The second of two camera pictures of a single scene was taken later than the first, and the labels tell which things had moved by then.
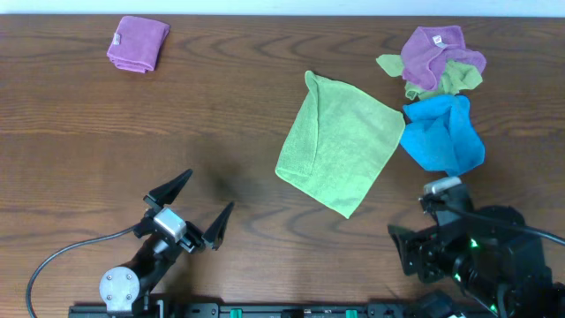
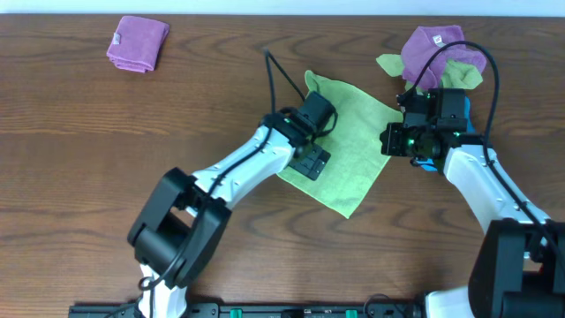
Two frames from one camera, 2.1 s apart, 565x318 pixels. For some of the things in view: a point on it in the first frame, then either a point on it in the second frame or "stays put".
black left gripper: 199,241 -> 311,163
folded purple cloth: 136,43 stays put
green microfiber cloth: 339,140 stays put
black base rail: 242,310 stays put
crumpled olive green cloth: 455,78 stays put
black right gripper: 418,248 -> 389,138
